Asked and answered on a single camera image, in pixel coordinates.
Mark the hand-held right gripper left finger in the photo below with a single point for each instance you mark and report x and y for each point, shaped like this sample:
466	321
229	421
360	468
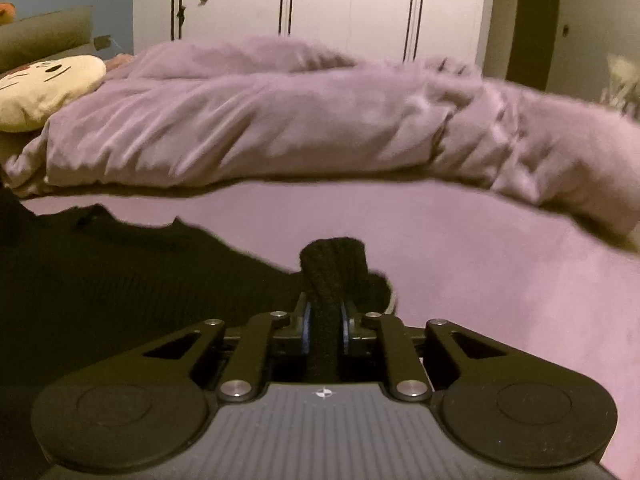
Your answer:
306	330

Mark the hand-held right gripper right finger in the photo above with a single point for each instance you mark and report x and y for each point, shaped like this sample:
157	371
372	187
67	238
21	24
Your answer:
345	327

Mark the black sweater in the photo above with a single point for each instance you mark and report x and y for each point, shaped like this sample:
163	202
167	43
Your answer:
100	280

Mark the purple bed sheet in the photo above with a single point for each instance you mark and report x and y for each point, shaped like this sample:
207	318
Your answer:
475	270

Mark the purple duvet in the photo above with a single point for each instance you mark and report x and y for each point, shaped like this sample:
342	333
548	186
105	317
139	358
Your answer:
280	115

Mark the white wardrobe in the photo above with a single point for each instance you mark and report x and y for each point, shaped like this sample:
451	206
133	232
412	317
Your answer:
320	0

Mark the cream cat face pillow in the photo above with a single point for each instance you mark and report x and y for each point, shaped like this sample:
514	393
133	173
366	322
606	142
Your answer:
45	87

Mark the dark door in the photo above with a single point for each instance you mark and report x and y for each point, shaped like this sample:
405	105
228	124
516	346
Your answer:
532	20

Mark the pale cloth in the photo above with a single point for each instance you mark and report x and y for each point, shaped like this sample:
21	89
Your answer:
622	82

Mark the green cushion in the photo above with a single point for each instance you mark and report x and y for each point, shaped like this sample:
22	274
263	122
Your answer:
45	30

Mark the orange plush toy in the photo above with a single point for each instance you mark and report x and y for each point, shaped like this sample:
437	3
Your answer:
6	12

